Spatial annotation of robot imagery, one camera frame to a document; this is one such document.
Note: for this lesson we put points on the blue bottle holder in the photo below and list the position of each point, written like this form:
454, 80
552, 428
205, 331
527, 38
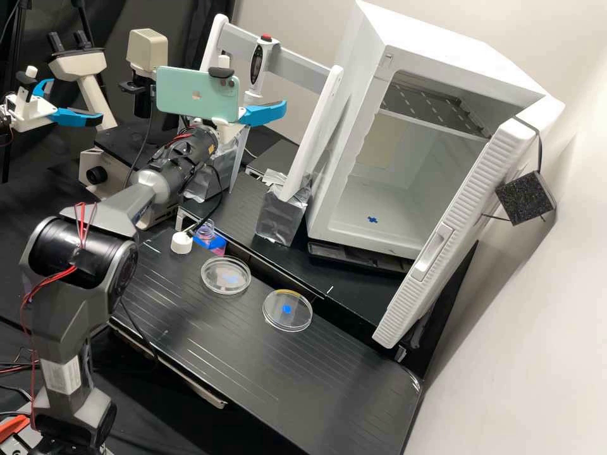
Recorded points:
214, 245

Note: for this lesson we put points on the petri dish lid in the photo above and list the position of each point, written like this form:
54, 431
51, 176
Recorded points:
287, 310

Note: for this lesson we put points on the white cap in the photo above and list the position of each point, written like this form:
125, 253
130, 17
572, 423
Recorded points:
181, 242

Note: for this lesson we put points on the black platform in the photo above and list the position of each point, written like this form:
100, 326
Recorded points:
284, 270
272, 156
265, 379

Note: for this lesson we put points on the cream microscope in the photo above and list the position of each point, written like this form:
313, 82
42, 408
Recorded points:
95, 99

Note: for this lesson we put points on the petri dish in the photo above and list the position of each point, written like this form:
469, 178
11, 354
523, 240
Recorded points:
225, 276

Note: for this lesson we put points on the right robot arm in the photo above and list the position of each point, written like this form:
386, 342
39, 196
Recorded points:
71, 303

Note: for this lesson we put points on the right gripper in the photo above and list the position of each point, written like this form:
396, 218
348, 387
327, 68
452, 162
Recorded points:
226, 132

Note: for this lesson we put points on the white incubator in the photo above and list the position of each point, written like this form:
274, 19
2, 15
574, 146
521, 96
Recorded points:
370, 95

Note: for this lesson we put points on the incubator door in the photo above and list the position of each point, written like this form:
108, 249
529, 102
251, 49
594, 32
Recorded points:
455, 237

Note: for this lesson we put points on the pipette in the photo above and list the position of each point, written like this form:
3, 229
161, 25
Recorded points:
258, 66

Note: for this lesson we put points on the right wrist camera phone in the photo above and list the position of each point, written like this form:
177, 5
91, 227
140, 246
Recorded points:
194, 92

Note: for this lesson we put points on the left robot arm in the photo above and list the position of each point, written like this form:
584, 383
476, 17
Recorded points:
4, 121

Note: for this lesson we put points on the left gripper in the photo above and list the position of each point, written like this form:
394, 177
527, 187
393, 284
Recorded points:
33, 111

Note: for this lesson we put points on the small bottle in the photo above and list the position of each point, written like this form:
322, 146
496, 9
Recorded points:
205, 231

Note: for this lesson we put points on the black tray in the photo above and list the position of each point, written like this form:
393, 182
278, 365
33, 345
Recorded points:
351, 258

